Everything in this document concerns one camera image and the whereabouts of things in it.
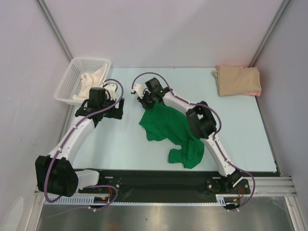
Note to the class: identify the aluminium corner post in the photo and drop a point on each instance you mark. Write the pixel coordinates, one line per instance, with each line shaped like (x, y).
(270, 31)
(54, 29)

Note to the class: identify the green t shirt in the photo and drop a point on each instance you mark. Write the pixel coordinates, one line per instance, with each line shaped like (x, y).
(166, 123)

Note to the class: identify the aluminium front rail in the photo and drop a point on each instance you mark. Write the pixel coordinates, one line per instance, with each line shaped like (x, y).
(265, 185)

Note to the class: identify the left grey cable duct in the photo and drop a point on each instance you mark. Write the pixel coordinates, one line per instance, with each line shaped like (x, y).
(83, 200)

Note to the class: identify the folded tan t shirt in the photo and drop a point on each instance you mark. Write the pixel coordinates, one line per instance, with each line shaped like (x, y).
(238, 80)

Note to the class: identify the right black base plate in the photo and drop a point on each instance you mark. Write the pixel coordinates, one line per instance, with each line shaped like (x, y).
(221, 186)

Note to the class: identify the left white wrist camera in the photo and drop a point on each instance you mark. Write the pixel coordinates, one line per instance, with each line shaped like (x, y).
(110, 90)

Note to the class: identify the right aluminium corner post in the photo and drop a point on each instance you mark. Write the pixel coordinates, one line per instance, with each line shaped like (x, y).
(270, 31)

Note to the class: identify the left aluminium corner post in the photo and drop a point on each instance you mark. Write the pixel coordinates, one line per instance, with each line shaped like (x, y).
(54, 29)

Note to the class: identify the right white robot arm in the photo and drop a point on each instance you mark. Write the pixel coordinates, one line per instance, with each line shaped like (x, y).
(203, 123)

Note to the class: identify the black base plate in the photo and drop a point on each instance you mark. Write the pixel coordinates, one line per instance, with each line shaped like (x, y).
(105, 181)
(221, 186)

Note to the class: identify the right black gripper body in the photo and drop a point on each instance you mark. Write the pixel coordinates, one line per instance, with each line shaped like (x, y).
(146, 101)

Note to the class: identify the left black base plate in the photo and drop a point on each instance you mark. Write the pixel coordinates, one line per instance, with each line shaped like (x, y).
(105, 181)

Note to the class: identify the cream t shirt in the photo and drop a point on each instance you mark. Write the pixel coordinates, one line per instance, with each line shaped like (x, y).
(90, 80)

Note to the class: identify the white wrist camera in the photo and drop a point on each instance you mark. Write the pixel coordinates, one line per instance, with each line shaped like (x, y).
(110, 90)
(138, 89)

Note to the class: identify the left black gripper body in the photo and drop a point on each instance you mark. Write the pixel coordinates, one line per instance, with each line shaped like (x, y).
(113, 112)

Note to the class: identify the white plastic basket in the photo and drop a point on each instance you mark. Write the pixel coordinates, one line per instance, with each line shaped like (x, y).
(70, 83)

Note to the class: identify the right grey cable duct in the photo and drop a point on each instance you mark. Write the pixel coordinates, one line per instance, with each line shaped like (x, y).
(228, 200)

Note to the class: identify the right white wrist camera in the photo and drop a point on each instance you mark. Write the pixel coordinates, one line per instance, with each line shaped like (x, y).
(138, 89)

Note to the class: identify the grey cable duct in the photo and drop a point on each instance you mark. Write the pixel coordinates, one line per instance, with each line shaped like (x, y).
(228, 200)
(83, 200)

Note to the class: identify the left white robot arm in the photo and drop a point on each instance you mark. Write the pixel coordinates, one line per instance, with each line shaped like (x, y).
(55, 173)

